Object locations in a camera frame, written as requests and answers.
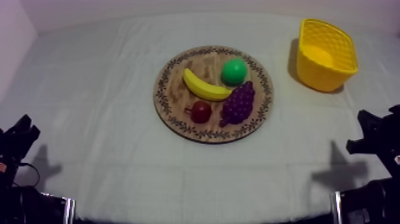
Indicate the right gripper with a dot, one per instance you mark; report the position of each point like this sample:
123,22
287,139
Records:
379,134

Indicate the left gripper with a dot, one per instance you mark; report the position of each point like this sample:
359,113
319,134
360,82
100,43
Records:
15,140

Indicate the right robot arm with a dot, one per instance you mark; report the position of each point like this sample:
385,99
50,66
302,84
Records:
372,203

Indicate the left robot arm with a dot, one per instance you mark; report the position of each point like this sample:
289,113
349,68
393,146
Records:
22,206

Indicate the yellow plastic basket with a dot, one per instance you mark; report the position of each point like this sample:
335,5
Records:
325,59

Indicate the green toy pear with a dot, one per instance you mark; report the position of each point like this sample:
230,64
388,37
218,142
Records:
234,72

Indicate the round wooden board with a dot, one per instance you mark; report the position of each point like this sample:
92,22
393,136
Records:
213,94

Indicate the silver metal bar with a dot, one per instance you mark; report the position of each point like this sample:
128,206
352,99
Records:
337,207
69,210

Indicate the purple toy grapes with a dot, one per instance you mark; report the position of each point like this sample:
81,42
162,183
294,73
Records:
239,104

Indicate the small red fruit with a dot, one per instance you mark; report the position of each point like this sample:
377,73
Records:
200,112

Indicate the yellow toy banana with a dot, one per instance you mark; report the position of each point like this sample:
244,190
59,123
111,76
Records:
203,88

